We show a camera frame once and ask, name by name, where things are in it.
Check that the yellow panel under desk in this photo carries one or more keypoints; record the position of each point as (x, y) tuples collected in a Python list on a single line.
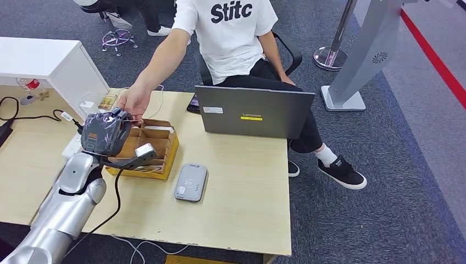
[(189, 260)]

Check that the clear bottle with red label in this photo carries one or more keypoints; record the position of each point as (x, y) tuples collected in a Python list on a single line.
[(28, 83)]

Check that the grey kiosk stand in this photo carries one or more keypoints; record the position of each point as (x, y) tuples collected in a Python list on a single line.
[(364, 54)]

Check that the person's left hand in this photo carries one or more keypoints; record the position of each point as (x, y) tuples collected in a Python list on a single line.
[(287, 79)]

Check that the white card stack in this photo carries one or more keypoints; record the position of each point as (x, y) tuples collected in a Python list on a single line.
[(159, 128)]

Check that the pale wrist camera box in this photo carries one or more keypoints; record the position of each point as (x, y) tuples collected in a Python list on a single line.
[(146, 151)]

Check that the wooden compartment card box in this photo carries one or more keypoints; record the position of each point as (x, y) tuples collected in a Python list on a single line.
[(160, 145)]

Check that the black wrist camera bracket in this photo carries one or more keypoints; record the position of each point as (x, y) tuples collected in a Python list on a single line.
[(123, 163)]

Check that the patterned room key cards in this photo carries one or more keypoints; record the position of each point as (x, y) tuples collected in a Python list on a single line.
[(147, 169)]

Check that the background person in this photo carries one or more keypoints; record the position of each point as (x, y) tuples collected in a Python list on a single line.
[(153, 14)]

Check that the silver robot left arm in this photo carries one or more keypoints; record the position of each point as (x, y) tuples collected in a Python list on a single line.
[(65, 204)]

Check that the person's right forearm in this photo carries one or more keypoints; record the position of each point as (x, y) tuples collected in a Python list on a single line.
[(164, 62)]

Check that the black power adapter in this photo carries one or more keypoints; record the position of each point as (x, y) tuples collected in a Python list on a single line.
[(3, 133)]

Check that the person's left forearm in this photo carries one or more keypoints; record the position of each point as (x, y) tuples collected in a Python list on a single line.
[(273, 54)]

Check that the small grey round cap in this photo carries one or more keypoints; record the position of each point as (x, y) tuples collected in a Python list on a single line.
[(27, 100)]

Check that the clear holder with yellow picture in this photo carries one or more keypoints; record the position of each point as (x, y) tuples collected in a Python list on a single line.
[(107, 102)]

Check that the black office chair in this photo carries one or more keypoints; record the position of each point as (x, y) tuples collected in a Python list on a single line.
[(296, 54)]

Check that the small wooden figure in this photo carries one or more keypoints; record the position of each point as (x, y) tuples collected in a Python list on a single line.
[(43, 95)]

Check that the person's right hand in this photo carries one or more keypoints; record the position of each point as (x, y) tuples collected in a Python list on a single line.
[(134, 100)]

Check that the grey Lenovo laptop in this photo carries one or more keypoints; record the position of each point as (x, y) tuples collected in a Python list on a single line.
[(255, 113)]

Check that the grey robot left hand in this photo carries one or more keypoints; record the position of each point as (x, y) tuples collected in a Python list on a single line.
[(103, 133)]

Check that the chrome stool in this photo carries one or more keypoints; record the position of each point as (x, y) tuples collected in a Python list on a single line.
[(118, 38)]

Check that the white power strip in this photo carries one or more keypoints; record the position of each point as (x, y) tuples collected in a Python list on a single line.
[(71, 145)]

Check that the grey card reader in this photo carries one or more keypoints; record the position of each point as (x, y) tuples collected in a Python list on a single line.
[(190, 183)]

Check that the chrome stanchion post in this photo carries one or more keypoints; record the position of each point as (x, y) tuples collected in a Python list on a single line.
[(333, 54)]

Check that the white cabinet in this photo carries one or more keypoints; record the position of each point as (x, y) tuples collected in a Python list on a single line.
[(36, 58)]

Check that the black smartphone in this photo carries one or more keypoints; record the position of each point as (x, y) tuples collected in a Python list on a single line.
[(193, 104)]

